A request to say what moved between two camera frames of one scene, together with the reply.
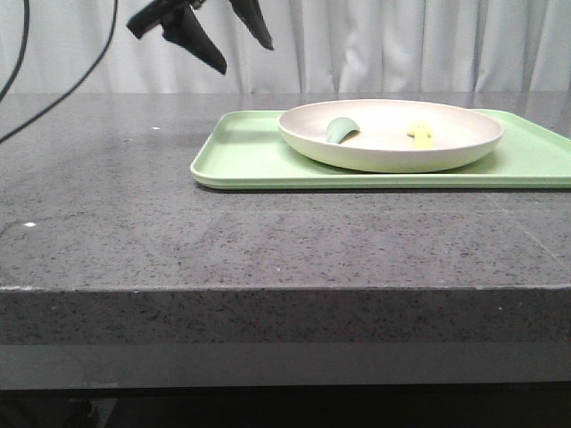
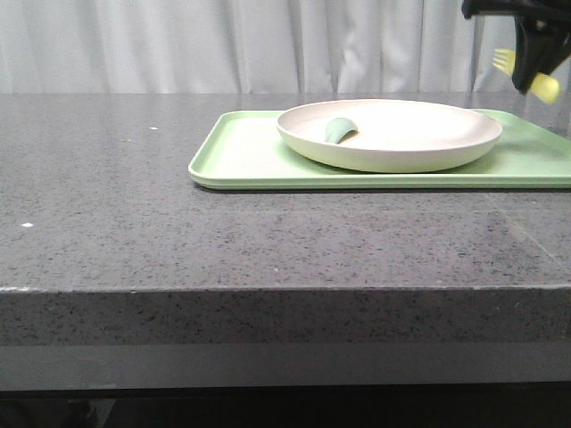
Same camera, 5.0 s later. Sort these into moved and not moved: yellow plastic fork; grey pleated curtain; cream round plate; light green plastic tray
Moved: yellow plastic fork
Not moved: cream round plate; light green plastic tray; grey pleated curtain
